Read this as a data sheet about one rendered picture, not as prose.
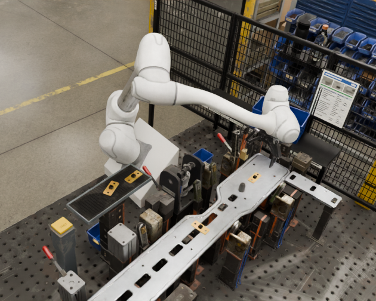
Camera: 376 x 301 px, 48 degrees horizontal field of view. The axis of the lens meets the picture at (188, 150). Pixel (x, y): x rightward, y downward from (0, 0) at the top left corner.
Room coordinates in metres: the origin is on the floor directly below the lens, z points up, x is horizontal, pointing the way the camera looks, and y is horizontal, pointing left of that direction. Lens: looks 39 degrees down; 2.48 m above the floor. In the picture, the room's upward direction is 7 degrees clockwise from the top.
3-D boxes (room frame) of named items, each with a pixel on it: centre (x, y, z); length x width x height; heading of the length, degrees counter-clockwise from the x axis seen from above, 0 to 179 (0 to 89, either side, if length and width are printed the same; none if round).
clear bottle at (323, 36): (2.24, -0.65, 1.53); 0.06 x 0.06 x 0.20
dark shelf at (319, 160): (2.12, -0.45, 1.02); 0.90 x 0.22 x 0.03; 55
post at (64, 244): (1.06, 0.45, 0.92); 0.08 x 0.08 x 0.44; 55
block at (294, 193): (1.61, -0.56, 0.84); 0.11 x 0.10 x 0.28; 55
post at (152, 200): (1.31, 0.13, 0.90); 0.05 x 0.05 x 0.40; 55
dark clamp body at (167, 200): (1.36, 0.08, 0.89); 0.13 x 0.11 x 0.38; 55
